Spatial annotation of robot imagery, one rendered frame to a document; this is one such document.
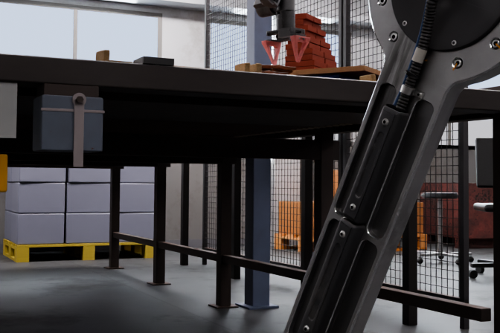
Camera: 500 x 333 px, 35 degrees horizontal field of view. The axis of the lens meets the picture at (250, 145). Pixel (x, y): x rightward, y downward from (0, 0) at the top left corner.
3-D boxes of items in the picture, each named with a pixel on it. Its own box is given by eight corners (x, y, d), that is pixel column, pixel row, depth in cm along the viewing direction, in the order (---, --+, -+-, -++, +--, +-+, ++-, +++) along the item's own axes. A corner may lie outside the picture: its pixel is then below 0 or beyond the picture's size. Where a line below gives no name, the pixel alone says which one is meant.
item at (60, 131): (105, 167, 176) (106, 85, 177) (40, 166, 170) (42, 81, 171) (91, 168, 186) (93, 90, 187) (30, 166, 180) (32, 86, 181)
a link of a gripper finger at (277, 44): (277, 67, 245) (276, 36, 246) (294, 65, 240) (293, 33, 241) (260, 65, 241) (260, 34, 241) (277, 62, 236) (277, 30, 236)
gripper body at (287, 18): (280, 39, 244) (280, 15, 244) (305, 35, 237) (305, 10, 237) (265, 37, 240) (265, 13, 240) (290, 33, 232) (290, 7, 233)
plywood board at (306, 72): (412, 86, 312) (412, 82, 312) (364, 70, 268) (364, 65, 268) (297, 93, 337) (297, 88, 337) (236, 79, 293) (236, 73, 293)
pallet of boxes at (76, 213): (130, 250, 750) (132, 130, 755) (156, 258, 681) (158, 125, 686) (2, 254, 701) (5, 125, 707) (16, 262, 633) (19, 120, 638)
